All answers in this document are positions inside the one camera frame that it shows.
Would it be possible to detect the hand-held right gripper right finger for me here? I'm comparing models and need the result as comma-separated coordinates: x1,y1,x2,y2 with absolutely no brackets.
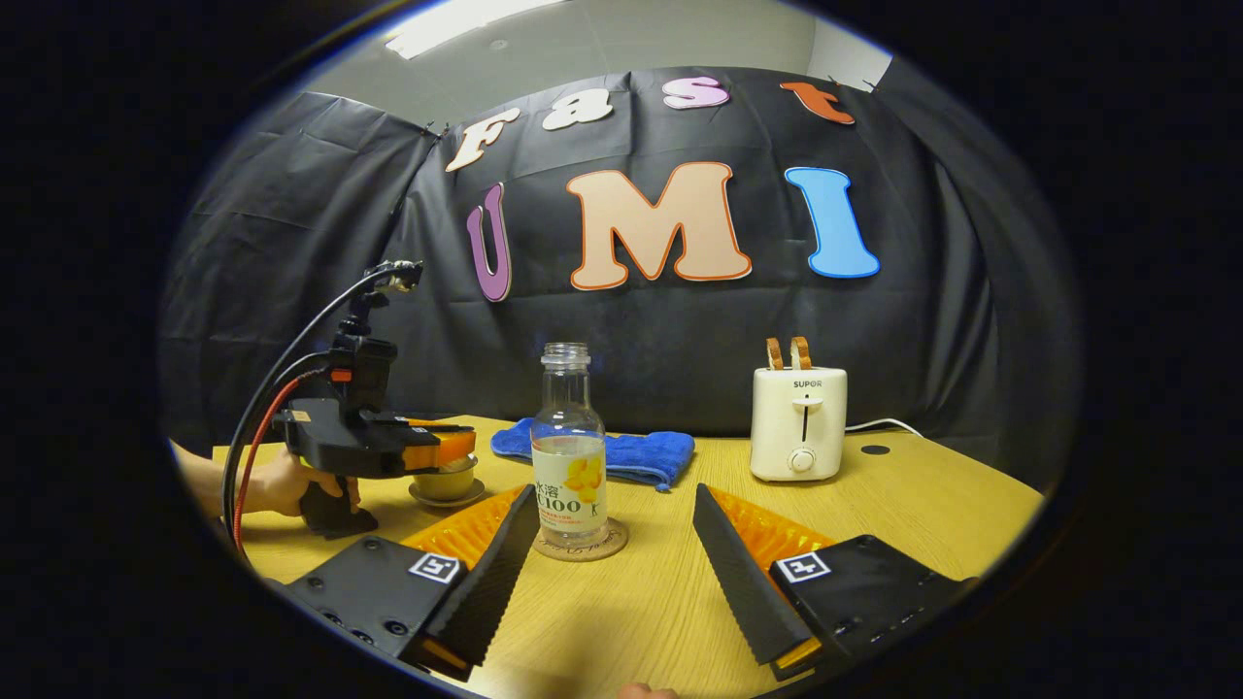
691,483,979,682

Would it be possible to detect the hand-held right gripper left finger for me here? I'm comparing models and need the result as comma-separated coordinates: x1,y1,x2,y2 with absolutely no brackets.
281,483,543,682

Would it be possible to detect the white ceramic teacup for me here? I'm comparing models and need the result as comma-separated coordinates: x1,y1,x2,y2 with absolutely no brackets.
415,456,480,504

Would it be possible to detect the round cork coaster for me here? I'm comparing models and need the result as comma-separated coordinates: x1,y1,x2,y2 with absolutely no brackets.
531,516,631,563

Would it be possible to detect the clear glass water bottle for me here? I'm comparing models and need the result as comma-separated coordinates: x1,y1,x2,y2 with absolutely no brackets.
529,341,611,549

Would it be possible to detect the beige ceramic saucer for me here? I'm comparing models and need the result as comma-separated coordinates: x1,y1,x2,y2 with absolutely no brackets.
407,477,487,511

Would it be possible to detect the blue towel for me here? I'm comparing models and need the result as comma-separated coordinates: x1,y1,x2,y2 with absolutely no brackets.
488,416,697,494

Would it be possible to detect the white toaster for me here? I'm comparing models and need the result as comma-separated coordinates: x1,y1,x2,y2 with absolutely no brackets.
748,365,850,484

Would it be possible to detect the red gripper cable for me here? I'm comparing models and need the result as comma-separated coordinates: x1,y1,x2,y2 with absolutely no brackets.
232,368,332,556

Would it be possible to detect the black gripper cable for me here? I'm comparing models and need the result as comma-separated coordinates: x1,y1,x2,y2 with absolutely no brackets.
220,266,395,547

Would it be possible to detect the white toaster cable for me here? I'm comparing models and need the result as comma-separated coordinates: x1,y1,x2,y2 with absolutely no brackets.
844,417,926,441

